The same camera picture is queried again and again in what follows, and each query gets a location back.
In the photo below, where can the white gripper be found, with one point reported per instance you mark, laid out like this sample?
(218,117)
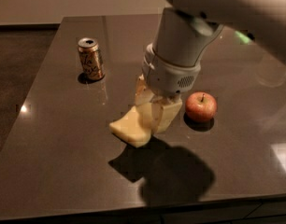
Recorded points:
(168,76)

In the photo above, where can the yellow wavy sponge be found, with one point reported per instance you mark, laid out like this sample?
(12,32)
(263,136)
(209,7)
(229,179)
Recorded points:
(134,127)

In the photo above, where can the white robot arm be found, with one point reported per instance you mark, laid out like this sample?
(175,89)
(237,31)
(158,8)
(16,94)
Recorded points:
(172,61)

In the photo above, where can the red apple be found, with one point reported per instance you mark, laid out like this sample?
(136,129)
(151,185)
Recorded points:
(201,107)

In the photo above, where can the gold soda can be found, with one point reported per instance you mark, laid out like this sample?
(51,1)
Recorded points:
(91,58)

